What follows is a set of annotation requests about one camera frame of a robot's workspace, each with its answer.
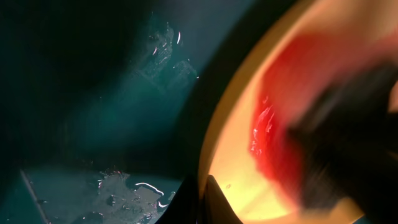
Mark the teal plastic tray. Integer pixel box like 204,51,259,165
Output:
1,1,293,223

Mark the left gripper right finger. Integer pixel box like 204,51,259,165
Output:
203,175,243,224

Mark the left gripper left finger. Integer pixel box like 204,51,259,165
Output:
155,176,199,224

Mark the red and grey sponge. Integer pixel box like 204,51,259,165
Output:
249,33,397,223

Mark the yellow-green plate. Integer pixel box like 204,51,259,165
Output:
198,0,397,223

